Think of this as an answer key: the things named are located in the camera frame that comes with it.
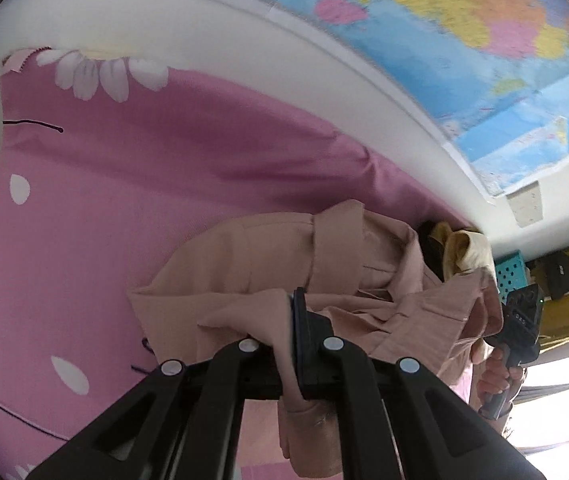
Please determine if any turquoise plastic basket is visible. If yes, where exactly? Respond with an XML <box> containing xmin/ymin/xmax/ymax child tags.
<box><xmin>492</xmin><ymin>250</ymin><xmax>530</xmax><ymax>306</ymax></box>

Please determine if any person's right hand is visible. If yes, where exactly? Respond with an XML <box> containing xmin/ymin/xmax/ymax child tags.
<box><xmin>477</xmin><ymin>347</ymin><xmax>525</xmax><ymax>418</ymax></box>

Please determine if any pink coat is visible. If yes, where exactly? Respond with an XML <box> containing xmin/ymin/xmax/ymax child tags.
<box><xmin>127</xmin><ymin>200</ymin><xmax>505</xmax><ymax>478</ymax></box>

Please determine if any colourful wall map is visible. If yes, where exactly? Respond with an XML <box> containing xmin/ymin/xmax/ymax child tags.
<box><xmin>29</xmin><ymin>0</ymin><xmax>569</xmax><ymax>196</ymax></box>

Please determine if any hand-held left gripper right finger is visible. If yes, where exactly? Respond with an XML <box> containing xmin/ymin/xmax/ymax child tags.
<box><xmin>292</xmin><ymin>287</ymin><xmax>545</xmax><ymax>480</ymax></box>

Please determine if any mustard garment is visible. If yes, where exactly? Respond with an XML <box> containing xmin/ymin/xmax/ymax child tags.
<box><xmin>427</xmin><ymin>220</ymin><xmax>458</xmax><ymax>247</ymax></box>

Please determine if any black handbag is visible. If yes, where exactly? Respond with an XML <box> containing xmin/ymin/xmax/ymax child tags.
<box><xmin>535</xmin><ymin>250</ymin><xmax>569</xmax><ymax>301</ymax></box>

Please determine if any cream garment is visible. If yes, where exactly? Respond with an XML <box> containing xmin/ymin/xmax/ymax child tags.
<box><xmin>442</xmin><ymin>230</ymin><xmax>498</xmax><ymax>281</ymax></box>

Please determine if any pink daisy bed sheet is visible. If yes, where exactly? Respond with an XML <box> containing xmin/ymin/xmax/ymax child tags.
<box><xmin>0</xmin><ymin>47</ymin><xmax>485</xmax><ymax>480</ymax></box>

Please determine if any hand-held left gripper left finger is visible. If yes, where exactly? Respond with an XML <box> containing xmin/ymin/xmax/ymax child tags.
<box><xmin>27</xmin><ymin>337</ymin><xmax>285</xmax><ymax>480</ymax></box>

